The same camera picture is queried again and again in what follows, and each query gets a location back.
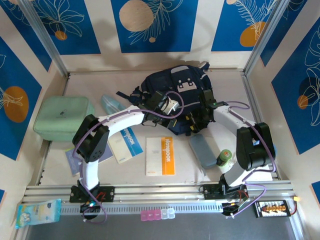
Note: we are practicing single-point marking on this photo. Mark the navy blue backpack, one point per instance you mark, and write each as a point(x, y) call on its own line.
point(152, 82)

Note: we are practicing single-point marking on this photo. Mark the grey blue glasses case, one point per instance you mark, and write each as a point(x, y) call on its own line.
point(202, 151)

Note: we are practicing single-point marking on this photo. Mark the orange white notebook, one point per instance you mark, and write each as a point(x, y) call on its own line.
point(167, 157)

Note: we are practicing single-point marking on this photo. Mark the light blue pencil pouch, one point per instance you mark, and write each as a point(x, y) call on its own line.
point(110, 103)

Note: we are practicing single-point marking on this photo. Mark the blue white notebook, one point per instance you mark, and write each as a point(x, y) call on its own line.
point(130, 145)

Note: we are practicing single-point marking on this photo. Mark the purple notebook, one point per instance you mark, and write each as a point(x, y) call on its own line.
point(73, 163)

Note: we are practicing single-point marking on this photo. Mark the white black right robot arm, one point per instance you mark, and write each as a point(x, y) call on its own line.
point(252, 147)

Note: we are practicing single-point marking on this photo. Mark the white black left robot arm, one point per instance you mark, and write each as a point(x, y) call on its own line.
point(90, 145)

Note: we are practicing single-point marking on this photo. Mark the mint green lunch bag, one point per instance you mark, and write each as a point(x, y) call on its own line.
point(60, 117)

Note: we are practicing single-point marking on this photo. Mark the light blue wipes pack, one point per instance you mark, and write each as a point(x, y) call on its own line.
point(37, 212)

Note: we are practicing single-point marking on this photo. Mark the green bottle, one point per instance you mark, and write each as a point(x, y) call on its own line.
point(223, 158)

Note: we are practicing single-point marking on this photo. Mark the blue poster beige circle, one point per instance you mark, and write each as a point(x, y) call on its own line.
point(175, 30)

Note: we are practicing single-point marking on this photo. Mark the blue poster dark circle leaf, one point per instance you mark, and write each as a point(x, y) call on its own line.
point(287, 100)

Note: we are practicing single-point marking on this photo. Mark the blue poster orange circle feather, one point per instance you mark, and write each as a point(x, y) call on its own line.
point(225, 25)

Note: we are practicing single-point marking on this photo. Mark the black controller board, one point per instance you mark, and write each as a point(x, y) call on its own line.
point(90, 208)
point(231, 208)

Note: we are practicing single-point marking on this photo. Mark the pink clear pill organizer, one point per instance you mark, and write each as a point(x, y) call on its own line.
point(157, 215)

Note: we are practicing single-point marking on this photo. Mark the blue poster white flower outline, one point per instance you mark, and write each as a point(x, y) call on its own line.
point(82, 37)

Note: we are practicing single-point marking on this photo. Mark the black power distribution board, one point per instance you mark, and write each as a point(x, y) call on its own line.
point(272, 208)

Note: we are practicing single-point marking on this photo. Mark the blue poster large orange circle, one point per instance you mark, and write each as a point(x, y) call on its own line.
point(15, 75)

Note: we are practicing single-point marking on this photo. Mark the aluminium table side rail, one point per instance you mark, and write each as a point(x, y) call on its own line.
point(249, 87)
point(65, 85)

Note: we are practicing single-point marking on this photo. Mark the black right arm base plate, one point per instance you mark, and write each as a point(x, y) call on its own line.
point(211, 191)

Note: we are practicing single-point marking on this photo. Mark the aluminium mounting rail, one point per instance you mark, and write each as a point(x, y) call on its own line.
point(162, 190)

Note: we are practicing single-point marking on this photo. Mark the aluminium frame post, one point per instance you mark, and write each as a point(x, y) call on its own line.
point(265, 37)
point(42, 32)

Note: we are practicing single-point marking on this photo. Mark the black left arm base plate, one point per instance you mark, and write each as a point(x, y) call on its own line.
point(107, 193)

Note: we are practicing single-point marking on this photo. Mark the blue wall poster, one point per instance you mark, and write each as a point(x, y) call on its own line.
point(26, 25)
point(287, 27)

